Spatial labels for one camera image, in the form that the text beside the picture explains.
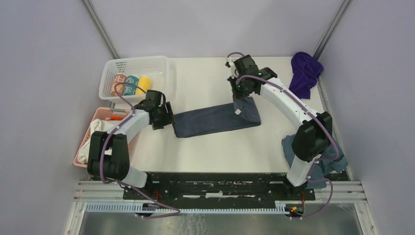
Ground dark grey towel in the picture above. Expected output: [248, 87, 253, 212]
[173, 97, 261, 138]

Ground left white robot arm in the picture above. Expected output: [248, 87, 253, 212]
[87, 90, 175, 199]

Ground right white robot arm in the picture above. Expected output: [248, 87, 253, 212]
[225, 52, 335, 200]

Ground yellow rolled towel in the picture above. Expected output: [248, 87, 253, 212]
[135, 76, 152, 95]

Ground teal patterned rolled towel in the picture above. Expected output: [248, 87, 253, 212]
[123, 75, 139, 96]

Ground white plastic basket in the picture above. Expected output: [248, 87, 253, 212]
[98, 56, 175, 104]

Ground orange item in basket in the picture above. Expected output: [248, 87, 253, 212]
[105, 116, 124, 121]

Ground orange patterned rolled towel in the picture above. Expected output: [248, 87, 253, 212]
[111, 73, 127, 96]

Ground purple towel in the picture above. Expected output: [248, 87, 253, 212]
[289, 52, 324, 99]

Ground white cloth in basket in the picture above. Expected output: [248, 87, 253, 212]
[76, 119, 117, 165]

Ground teal blue towel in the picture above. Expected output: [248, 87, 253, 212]
[281, 135, 348, 180]

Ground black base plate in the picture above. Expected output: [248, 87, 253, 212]
[120, 172, 316, 211]

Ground left corner metal rail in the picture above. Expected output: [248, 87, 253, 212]
[80, 0, 120, 59]

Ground corner metal rail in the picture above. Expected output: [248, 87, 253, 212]
[80, 0, 120, 59]
[313, 0, 353, 60]

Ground aluminium frame rails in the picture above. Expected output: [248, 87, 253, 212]
[64, 176, 378, 235]

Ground right corner metal rail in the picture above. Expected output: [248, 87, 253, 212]
[313, 0, 353, 60]

